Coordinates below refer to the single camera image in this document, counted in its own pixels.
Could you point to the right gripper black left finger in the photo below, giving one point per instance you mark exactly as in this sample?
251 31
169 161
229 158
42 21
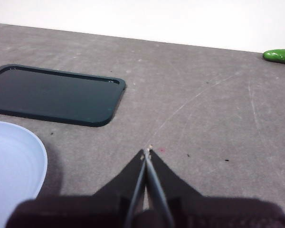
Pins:
85 211

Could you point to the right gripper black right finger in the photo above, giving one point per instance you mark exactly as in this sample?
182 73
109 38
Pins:
216 213

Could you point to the light blue round plate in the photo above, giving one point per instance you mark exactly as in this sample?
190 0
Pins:
12 161

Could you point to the black rectangular tray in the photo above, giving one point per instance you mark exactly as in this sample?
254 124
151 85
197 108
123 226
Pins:
52 97

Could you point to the green cucumber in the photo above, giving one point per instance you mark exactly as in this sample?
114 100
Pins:
281 56

